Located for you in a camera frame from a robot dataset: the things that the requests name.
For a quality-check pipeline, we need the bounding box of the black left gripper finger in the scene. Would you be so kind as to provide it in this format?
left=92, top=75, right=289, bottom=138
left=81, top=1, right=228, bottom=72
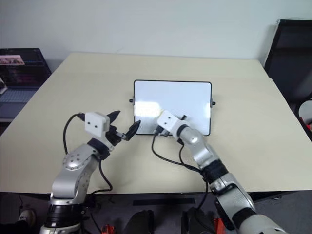
left=107, top=110, right=121, bottom=128
left=125, top=119, right=142, bottom=142

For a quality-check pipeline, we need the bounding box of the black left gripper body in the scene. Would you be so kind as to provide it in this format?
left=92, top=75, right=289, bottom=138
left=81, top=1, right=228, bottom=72
left=105, top=125, right=128, bottom=147

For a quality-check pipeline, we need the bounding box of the black framed small whiteboard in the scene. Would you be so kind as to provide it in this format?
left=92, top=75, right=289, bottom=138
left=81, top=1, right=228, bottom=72
left=128, top=79, right=217, bottom=137

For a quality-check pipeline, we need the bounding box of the black bar under table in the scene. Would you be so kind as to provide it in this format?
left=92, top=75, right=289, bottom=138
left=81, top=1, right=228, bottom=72
left=132, top=198, right=196, bottom=206

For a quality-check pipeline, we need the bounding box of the narrow dark rounded shape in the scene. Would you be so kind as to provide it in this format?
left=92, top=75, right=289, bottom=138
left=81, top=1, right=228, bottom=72
left=126, top=209, right=155, bottom=234

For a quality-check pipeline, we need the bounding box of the small orange red part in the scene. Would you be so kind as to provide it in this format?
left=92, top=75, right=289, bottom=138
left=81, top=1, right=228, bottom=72
left=100, top=224, right=116, bottom=234
left=214, top=217, right=227, bottom=230

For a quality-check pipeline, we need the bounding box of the open grey laptop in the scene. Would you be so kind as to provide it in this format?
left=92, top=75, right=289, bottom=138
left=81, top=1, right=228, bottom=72
left=0, top=47, right=53, bottom=120

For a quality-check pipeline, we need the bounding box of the wide dark rounded shape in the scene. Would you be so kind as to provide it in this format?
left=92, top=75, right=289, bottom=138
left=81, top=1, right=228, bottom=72
left=181, top=207, right=220, bottom=234

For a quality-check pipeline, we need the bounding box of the black office chair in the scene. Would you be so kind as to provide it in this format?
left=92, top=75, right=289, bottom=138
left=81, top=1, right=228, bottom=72
left=263, top=19, right=312, bottom=103

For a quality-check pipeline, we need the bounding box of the white rounded object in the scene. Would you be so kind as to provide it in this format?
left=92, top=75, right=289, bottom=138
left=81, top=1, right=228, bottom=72
left=297, top=98, right=312, bottom=123

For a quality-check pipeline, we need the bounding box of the red object at floor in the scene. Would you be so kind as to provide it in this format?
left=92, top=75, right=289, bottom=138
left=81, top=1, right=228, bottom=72
left=301, top=117, right=312, bottom=133

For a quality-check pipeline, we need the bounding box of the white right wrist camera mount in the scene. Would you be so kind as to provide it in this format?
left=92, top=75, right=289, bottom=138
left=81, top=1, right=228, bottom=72
left=156, top=110, right=186, bottom=137

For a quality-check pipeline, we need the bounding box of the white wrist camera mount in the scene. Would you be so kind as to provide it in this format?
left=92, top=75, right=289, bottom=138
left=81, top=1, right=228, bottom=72
left=156, top=110, right=186, bottom=137
left=84, top=111, right=115, bottom=151

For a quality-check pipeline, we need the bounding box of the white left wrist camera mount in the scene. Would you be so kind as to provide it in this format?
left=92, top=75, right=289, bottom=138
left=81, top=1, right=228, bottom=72
left=84, top=111, right=115, bottom=151

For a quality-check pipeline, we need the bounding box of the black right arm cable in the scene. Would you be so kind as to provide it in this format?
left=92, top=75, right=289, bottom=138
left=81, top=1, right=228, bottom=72
left=151, top=128, right=211, bottom=211

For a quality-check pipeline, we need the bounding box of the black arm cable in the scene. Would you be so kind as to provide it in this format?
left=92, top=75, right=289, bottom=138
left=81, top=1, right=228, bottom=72
left=151, top=128, right=211, bottom=211
left=62, top=112, right=114, bottom=195

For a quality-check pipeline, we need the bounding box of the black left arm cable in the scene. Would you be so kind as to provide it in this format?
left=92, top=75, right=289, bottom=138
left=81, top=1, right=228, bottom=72
left=62, top=112, right=114, bottom=195

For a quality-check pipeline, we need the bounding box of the thin black floor cable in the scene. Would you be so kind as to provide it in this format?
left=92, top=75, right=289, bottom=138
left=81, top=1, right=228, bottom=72
left=90, top=211, right=102, bottom=233

